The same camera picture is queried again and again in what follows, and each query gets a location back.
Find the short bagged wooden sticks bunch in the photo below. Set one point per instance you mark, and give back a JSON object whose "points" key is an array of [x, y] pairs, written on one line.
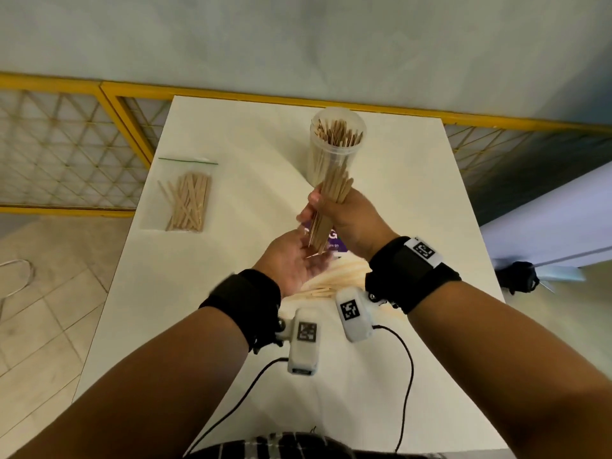
{"points": [[189, 203]]}

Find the pile of wooden sticks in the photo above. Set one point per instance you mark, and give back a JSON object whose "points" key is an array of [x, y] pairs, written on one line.
{"points": [[344, 277]]}

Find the person's left forearm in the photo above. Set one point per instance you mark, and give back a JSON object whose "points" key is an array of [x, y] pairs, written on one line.
{"points": [[143, 387]]}

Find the yellow metal mesh fence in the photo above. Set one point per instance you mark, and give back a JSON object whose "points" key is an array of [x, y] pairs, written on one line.
{"points": [[62, 148]]}

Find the person's right hand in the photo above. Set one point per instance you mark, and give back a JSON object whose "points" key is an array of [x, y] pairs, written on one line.
{"points": [[363, 224]]}

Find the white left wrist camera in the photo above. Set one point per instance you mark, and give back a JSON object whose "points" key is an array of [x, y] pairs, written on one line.
{"points": [[303, 348]]}

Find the person's right forearm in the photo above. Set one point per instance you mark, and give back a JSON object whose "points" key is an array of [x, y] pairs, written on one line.
{"points": [[502, 377]]}

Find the clear zip bag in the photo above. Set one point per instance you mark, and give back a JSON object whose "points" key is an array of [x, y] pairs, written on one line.
{"points": [[150, 210]]}

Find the black white plaid shirt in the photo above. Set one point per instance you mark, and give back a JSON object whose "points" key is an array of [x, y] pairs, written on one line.
{"points": [[296, 446]]}

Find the black stand foot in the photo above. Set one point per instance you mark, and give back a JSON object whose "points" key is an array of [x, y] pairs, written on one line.
{"points": [[516, 278]]}

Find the clear plastic cup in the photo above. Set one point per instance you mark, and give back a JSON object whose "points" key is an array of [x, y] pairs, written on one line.
{"points": [[318, 157]]}

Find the light blue stand bar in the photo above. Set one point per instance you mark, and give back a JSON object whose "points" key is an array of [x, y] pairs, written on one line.
{"points": [[559, 274]]}

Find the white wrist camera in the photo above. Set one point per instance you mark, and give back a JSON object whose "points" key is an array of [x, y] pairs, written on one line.
{"points": [[356, 325], [303, 348]]}

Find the person's left hand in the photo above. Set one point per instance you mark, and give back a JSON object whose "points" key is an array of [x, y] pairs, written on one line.
{"points": [[287, 262]]}

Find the purple round sticker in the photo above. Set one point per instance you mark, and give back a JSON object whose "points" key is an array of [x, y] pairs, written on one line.
{"points": [[337, 243]]}

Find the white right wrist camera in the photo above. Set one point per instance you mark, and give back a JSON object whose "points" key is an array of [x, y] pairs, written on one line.
{"points": [[356, 325]]}

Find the bundle of wooden sticks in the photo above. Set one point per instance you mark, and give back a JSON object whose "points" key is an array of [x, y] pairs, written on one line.
{"points": [[334, 183], [334, 131]]}

